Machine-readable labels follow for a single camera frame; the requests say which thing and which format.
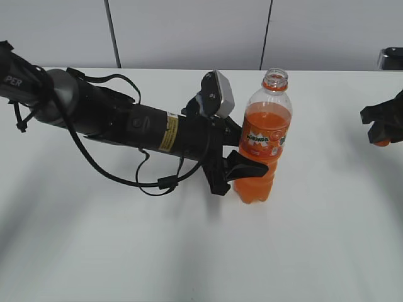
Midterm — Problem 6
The orange bottle cap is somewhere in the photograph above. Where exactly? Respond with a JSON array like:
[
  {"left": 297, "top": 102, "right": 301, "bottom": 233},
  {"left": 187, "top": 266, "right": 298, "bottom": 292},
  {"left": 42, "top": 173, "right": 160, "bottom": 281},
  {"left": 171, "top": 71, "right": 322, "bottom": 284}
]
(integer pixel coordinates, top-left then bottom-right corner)
[{"left": 375, "top": 140, "right": 390, "bottom": 147}]

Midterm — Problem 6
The orange soda bottle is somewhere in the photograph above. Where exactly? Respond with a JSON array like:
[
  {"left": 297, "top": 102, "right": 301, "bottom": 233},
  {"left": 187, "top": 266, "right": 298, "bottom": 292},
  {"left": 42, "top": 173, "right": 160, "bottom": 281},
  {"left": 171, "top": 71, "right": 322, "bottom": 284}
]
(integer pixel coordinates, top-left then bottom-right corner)
[{"left": 234, "top": 68, "right": 292, "bottom": 204}]

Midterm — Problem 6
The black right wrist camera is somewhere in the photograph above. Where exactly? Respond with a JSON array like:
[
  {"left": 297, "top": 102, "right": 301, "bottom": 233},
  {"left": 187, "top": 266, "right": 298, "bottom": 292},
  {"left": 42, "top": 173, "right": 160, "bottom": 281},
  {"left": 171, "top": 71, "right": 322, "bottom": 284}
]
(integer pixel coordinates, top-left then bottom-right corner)
[{"left": 378, "top": 47, "right": 403, "bottom": 70}]

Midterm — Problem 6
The black camera cable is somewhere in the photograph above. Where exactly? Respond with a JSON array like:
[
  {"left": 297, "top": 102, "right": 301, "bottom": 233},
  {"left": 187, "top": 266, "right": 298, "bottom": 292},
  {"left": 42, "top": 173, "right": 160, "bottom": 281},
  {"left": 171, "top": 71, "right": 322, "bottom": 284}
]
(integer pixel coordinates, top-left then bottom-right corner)
[{"left": 8, "top": 64, "right": 215, "bottom": 198}]

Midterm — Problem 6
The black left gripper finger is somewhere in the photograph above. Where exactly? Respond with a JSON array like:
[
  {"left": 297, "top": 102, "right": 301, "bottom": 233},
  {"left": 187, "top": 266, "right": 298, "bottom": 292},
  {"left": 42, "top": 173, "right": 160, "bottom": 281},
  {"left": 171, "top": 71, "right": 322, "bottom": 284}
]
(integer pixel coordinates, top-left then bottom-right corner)
[
  {"left": 225, "top": 116, "right": 242, "bottom": 147},
  {"left": 224, "top": 150, "right": 269, "bottom": 181}
]

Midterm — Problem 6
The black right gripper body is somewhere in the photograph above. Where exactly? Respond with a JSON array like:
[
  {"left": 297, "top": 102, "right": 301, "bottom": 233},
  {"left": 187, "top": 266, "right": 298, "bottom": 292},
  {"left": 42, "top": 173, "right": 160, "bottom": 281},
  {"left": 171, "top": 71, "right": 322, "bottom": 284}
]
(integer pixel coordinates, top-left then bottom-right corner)
[{"left": 360, "top": 91, "right": 402, "bottom": 145}]

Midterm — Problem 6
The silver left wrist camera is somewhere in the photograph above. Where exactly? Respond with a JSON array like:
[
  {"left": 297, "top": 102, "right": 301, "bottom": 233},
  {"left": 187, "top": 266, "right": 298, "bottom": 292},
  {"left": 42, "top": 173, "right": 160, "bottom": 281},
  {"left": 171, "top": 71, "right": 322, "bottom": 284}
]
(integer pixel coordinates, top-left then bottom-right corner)
[{"left": 200, "top": 70, "right": 235, "bottom": 118}]

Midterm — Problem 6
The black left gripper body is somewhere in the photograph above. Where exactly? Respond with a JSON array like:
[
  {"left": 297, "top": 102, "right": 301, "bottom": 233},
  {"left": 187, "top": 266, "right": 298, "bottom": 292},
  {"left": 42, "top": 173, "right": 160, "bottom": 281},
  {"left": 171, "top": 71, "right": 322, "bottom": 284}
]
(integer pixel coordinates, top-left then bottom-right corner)
[{"left": 181, "top": 97, "right": 230, "bottom": 196}]

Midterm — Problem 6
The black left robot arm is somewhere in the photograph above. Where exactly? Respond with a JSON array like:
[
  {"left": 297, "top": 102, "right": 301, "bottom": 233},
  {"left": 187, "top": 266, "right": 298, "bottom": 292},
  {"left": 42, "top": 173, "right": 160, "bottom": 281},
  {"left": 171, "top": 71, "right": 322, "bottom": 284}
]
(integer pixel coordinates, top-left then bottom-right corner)
[{"left": 1, "top": 41, "right": 268, "bottom": 196}]

